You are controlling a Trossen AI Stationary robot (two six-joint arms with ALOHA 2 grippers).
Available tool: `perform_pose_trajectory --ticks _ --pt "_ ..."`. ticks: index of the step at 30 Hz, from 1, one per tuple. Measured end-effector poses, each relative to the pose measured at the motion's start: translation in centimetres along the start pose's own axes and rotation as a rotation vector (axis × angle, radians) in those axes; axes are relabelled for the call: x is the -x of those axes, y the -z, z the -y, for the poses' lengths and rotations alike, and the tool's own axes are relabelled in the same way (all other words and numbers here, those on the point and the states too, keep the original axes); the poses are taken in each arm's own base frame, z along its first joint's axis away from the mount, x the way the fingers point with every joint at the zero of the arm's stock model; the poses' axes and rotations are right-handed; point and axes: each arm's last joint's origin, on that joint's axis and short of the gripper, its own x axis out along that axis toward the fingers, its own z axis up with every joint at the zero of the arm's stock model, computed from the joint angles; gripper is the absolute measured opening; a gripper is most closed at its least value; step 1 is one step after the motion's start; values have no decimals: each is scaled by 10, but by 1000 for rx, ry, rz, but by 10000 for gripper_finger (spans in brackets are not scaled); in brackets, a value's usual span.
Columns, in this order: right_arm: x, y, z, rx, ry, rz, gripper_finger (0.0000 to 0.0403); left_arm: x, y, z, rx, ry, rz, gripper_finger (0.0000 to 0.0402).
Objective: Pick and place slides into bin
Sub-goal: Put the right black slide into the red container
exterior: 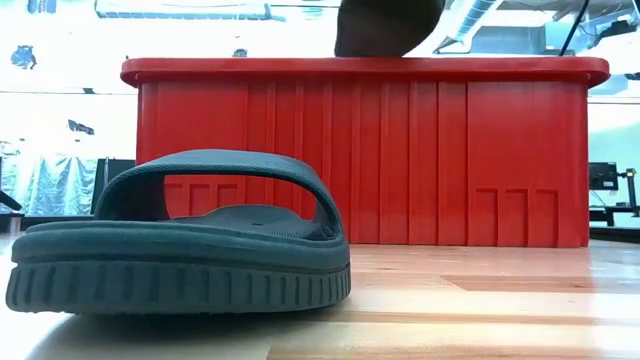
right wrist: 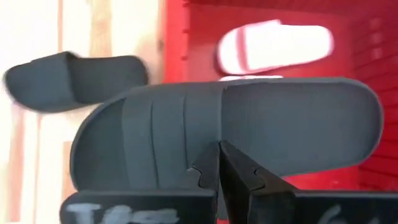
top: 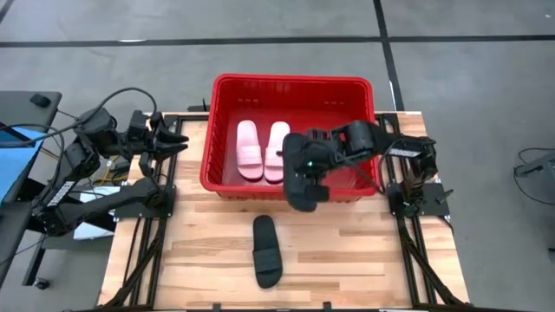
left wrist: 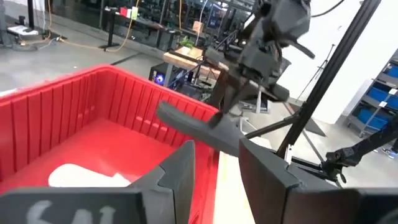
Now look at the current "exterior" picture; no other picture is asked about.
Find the black slide sandal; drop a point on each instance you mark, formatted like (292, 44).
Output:
(175, 250)
(385, 30)

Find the red plastic bin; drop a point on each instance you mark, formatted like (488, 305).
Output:
(425, 160)

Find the black panel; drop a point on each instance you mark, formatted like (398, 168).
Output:
(112, 167)

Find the ceiling light panel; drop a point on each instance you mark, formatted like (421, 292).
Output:
(180, 10)

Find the translucent plastic sheet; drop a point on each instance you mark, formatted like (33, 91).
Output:
(55, 185)

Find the black monitor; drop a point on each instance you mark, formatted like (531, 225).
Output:
(602, 176)

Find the black bench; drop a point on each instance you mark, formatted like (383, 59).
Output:
(610, 215)

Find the black monitor stand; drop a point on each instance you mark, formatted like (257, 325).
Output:
(632, 195)

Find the silver ceiling duct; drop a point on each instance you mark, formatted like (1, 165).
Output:
(475, 15)

